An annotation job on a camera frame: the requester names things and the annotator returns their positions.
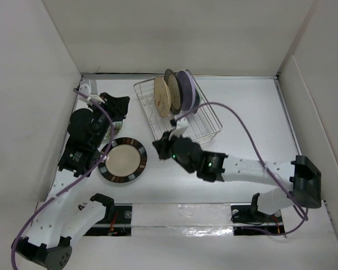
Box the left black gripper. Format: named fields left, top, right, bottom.
left=88, top=92, right=130, bottom=148

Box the beige bird pattern plate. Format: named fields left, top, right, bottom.
left=154, top=77, right=171, bottom=118

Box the rectangular light green plate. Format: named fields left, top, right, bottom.
left=193, top=91, right=201, bottom=114

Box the brown rimmed deep plate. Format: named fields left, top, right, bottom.
left=164, top=69, right=183, bottom=115

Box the purple round plate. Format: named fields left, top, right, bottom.
left=176, top=70, right=196, bottom=111

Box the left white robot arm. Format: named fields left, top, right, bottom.
left=11, top=93, right=130, bottom=269

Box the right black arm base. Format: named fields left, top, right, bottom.
left=230, top=204, right=285, bottom=236

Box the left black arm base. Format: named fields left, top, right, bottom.
left=85, top=204, right=132, bottom=236

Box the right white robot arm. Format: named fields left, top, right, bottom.
left=152, top=131, right=322, bottom=221

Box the round light green plate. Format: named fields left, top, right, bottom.
left=103, top=121, right=123, bottom=142

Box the striped rim beige plate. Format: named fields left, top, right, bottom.
left=98, top=137, right=148, bottom=184

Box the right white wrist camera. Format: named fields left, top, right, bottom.
left=169, top=118, right=189, bottom=139

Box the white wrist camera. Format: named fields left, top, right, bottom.
left=169, top=118, right=189, bottom=139
left=74, top=78, right=102, bottom=105

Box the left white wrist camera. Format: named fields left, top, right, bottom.
left=74, top=78, right=102, bottom=105

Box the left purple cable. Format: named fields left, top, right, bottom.
left=10, top=87, right=115, bottom=269

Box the purple cable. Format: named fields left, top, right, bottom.
left=171, top=102, right=309, bottom=236
left=10, top=87, right=115, bottom=269

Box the metal wire dish rack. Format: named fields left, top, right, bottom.
left=134, top=78, right=223, bottom=145

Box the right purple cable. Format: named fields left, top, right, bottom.
left=171, top=102, right=309, bottom=236

